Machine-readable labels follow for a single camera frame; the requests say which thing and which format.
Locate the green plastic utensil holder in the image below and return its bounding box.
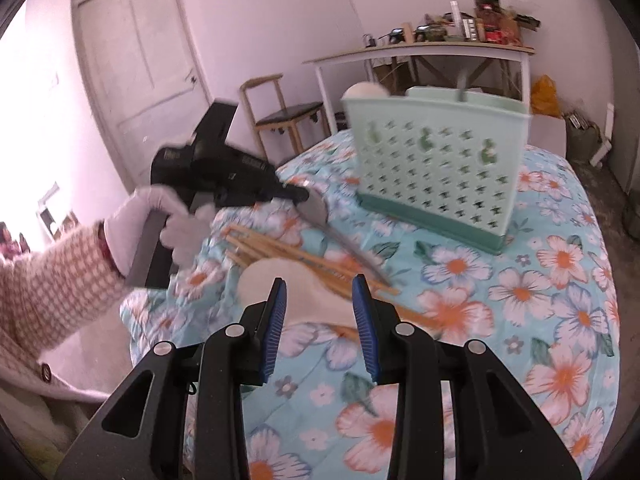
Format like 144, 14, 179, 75
341, 85, 533, 255

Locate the floral blue blanket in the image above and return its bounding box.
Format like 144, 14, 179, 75
120, 130, 623, 480

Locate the bundle of wooden chopsticks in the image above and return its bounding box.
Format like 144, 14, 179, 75
222, 225, 441, 341

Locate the metal spoon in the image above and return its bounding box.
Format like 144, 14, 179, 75
455, 66, 476, 103
295, 187, 393, 286

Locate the white cardboard box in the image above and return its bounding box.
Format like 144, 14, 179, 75
525, 112, 568, 158

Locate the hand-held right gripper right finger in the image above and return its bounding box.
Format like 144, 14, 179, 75
351, 275, 583, 480

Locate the white soup spoon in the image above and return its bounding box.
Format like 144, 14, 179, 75
239, 260, 346, 323

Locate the white wooden door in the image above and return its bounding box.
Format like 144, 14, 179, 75
72, 0, 211, 186

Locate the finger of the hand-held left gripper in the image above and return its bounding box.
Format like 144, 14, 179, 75
272, 182, 313, 206

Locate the person's left hand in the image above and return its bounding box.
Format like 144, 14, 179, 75
101, 186, 217, 281

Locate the white plastic panel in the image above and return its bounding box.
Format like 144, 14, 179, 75
590, 102, 616, 168

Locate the white rice paddle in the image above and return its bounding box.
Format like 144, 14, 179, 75
345, 82, 391, 102

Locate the wooden chair with dark seat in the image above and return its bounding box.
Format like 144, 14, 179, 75
239, 74, 331, 158

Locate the person's pink checked cardigan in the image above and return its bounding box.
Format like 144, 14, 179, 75
0, 345, 113, 466

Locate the olive green bag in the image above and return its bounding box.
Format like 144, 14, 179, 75
567, 112, 613, 161

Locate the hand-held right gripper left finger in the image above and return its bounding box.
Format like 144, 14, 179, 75
54, 276, 290, 480

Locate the yellow plastic bag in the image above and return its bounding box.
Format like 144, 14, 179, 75
530, 75, 556, 116

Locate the white desk with wooden top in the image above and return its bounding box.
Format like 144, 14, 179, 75
302, 42, 536, 121

